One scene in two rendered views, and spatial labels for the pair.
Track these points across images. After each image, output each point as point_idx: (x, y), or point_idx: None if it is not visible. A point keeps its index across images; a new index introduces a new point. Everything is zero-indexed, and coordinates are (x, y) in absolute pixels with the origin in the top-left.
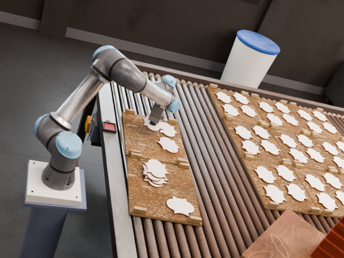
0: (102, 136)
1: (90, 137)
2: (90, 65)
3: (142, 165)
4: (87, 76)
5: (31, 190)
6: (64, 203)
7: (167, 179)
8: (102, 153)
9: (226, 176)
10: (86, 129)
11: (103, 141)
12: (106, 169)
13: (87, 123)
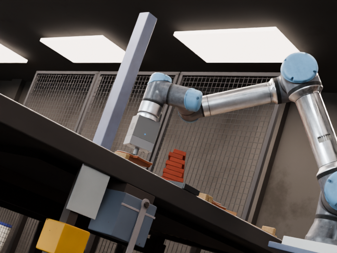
0: (197, 205)
1: (142, 242)
2: (320, 84)
3: (214, 203)
4: (321, 99)
5: None
6: None
7: None
8: (218, 223)
9: None
10: (82, 252)
11: (207, 207)
12: (246, 227)
13: (81, 237)
